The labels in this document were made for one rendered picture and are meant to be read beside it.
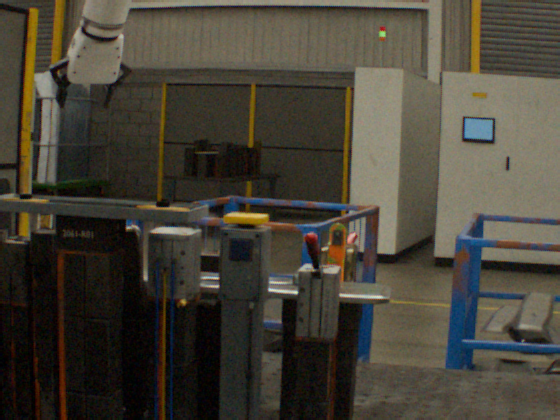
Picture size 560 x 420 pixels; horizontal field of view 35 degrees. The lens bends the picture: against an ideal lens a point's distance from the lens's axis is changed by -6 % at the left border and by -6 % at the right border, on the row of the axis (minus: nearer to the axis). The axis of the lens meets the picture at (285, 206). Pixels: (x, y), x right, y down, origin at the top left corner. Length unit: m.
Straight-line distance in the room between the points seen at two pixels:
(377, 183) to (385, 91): 0.95
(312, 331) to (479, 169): 7.89
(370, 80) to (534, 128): 1.78
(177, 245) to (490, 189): 7.93
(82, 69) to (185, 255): 0.40
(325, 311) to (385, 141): 7.95
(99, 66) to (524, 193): 7.94
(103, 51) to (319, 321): 0.62
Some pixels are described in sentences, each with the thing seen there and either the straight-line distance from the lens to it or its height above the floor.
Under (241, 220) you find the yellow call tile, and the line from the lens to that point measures 1.42.
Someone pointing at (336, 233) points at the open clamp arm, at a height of 1.09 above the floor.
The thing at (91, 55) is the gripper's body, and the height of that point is 1.42.
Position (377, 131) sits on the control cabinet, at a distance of 9.52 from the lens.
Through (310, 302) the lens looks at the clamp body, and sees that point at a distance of 1.58.
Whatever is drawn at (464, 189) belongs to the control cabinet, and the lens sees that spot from 9.44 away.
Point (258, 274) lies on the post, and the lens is 1.42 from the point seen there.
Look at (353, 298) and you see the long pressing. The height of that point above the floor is 1.00.
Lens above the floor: 1.29
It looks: 5 degrees down
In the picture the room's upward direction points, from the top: 3 degrees clockwise
